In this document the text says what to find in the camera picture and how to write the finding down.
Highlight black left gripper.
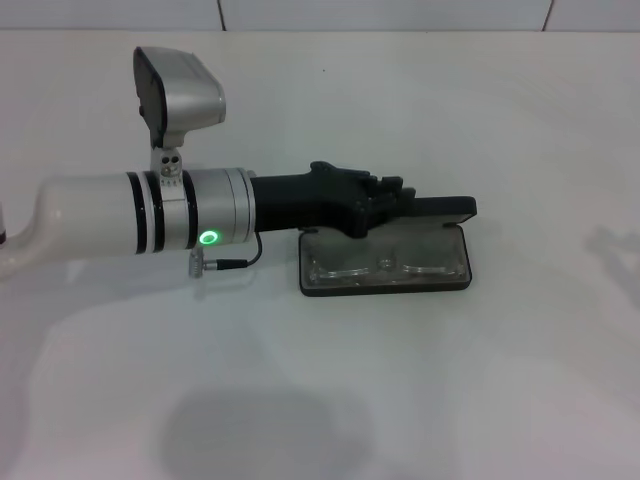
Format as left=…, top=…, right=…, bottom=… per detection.
left=248, top=160, right=421, bottom=242

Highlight black glasses case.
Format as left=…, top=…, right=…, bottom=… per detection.
left=296, top=194, right=478, bottom=300

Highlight clear white glasses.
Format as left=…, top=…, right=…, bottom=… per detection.
left=306, top=243, right=464, bottom=287

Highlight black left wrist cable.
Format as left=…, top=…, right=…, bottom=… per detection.
left=186, top=234, right=265, bottom=278

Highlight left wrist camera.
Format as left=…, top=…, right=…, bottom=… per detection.
left=131, top=45, right=228, bottom=190

